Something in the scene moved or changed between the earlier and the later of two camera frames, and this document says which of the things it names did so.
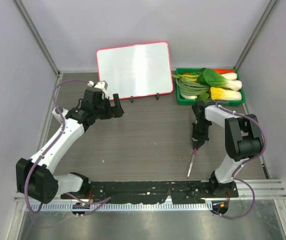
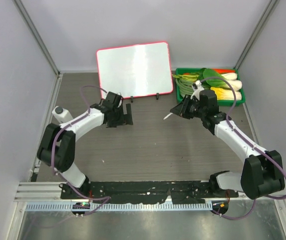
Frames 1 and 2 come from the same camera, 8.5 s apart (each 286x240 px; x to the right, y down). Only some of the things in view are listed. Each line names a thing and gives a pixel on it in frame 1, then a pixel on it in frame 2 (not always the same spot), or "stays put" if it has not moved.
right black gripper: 201,139 → 180,110
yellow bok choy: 219,93 stays put
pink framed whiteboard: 136,70 stays put
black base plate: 134,192 stays put
